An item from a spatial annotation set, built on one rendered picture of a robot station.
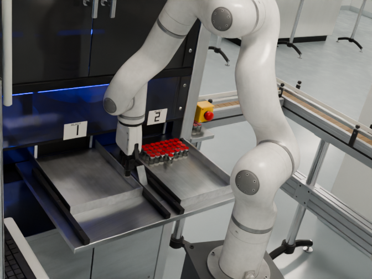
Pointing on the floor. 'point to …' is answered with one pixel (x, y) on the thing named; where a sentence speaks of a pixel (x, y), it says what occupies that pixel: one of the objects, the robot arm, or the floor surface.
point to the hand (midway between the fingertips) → (128, 161)
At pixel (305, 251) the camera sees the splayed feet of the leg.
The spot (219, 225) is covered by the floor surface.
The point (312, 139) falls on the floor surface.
